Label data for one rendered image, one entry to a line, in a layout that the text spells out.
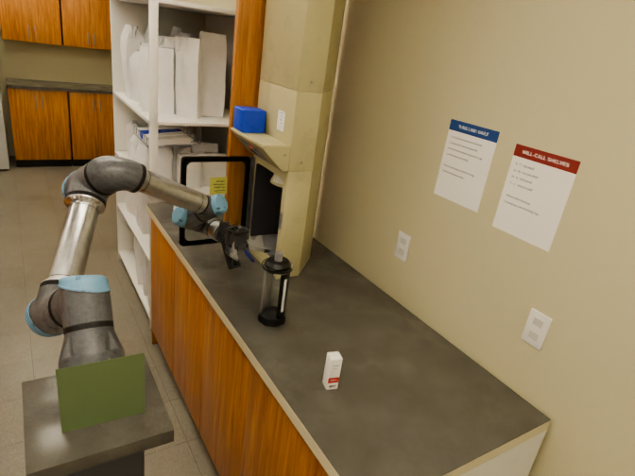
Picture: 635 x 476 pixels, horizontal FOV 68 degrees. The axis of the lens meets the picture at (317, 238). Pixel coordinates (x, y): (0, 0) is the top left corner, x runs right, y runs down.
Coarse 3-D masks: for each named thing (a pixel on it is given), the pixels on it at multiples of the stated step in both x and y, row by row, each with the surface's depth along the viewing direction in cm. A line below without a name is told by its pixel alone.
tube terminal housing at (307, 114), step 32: (288, 96) 175; (320, 96) 175; (288, 128) 177; (320, 128) 185; (256, 160) 203; (320, 160) 198; (288, 192) 184; (288, 224) 191; (256, 256) 213; (288, 256) 197
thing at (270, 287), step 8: (264, 264) 159; (264, 272) 161; (264, 280) 161; (272, 280) 159; (280, 280) 159; (264, 288) 162; (272, 288) 160; (264, 296) 163; (272, 296) 161; (264, 304) 164; (272, 304) 162; (264, 312) 165; (272, 312) 164
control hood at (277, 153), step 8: (232, 128) 194; (240, 136) 189; (248, 136) 183; (256, 136) 185; (264, 136) 187; (256, 144) 176; (264, 144) 172; (272, 144) 174; (280, 144) 176; (264, 152) 176; (272, 152) 174; (280, 152) 175; (288, 152) 177; (264, 160) 191; (272, 160) 175; (280, 160) 177; (288, 160) 179; (280, 168) 179
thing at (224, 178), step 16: (192, 176) 194; (208, 176) 197; (224, 176) 201; (240, 176) 205; (208, 192) 200; (224, 192) 204; (240, 192) 208; (240, 208) 211; (240, 224) 215; (192, 240) 205
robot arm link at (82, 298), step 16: (64, 288) 116; (80, 288) 116; (96, 288) 118; (48, 304) 120; (64, 304) 116; (80, 304) 115; (96, 304) 117; (64, 320) 115; (80, 320) 114; (96, 320) 116; (112, 320) 121
